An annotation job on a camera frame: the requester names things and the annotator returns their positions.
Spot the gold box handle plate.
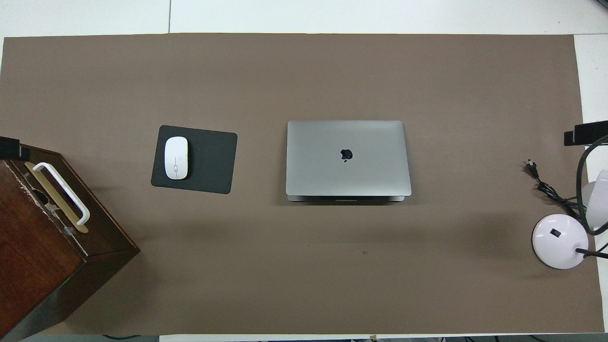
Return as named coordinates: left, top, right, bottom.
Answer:
left=24, top=161, right=89, bottom=234

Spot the white computer mouse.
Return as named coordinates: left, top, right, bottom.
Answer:
left=164, top=136, right=189, bottom=181

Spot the black mouse pad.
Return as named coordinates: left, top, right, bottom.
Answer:
left=151, top=125, right=238, bottom=195

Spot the white desk lamp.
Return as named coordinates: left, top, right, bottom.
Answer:
left=532, top=170, right=608, bottom=270

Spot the black lamp power cable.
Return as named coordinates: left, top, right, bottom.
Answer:
left=526, top=160, right=587, bottom=221

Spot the brown table mat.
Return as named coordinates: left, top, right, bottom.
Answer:
left=0, top=33, right=605, bottom=335

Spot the silver Apple laptop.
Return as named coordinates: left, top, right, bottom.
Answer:
left=285, top=120, right=412, bottom=203

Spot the dark wooden box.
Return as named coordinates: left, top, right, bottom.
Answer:
left=0, top=142, right=141, bottom=342

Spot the white box handle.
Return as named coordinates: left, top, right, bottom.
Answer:
left=32, top=162, right=91, bottom=227

